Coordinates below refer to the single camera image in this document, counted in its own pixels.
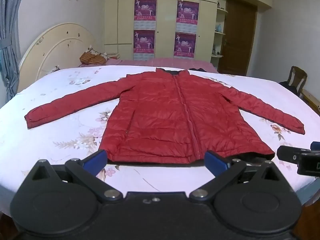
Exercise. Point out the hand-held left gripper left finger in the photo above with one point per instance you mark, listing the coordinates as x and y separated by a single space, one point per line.
95 159

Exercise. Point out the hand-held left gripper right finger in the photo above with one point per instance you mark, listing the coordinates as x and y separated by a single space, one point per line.
217 160

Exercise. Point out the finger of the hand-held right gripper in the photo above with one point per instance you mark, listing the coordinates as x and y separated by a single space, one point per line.
290 155

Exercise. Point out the red padded jacket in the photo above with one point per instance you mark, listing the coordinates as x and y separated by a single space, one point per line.
162 115

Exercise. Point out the white floral bed sheet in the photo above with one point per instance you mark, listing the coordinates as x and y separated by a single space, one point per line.
62 140

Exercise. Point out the wooden chair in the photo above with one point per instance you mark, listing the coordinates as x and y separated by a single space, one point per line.
296 80

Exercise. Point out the cream bed headboard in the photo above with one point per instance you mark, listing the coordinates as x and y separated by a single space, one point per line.
52 50

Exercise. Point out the brown wooden door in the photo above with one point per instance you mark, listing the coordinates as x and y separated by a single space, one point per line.
238 37

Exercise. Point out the cream corner shelf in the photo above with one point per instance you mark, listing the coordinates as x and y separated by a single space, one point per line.
218 30

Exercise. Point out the blue grey curtain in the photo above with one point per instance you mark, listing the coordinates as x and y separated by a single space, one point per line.
8 35

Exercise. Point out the cream wardrobe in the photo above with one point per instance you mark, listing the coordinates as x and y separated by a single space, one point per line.
165 17

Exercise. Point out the purple wall poster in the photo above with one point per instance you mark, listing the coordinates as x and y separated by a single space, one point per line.
145 8
185 45
187 11
144 42

